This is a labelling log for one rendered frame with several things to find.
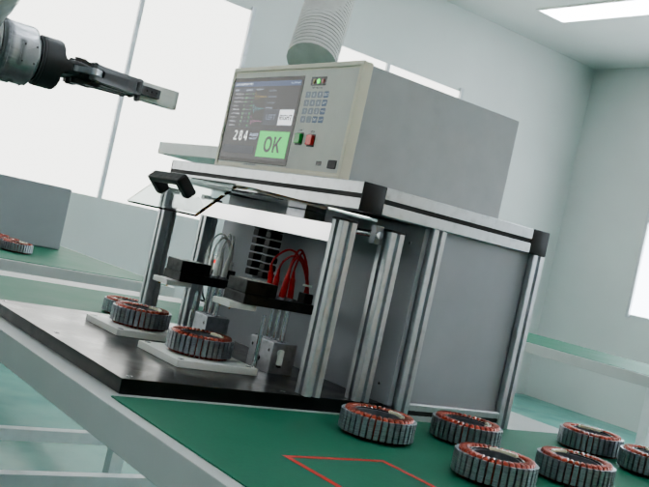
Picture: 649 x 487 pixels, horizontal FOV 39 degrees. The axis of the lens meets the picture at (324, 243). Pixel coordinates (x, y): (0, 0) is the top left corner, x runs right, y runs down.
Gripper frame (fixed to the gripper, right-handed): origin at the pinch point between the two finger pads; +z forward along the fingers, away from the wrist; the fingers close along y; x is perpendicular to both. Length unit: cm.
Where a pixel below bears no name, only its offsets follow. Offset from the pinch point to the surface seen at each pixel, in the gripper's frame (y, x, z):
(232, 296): 3.1, -29.5, 20.0
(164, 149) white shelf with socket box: -113, 0, 56
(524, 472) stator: 62, -40, 32
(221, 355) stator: 8.7, -38.8, 17.1
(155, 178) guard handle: 7.1, -13.2, -0.4
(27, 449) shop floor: -203, -118, 68
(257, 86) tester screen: -18.8, 9.8, 28.4
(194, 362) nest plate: 11.1, -40.2, 11.1
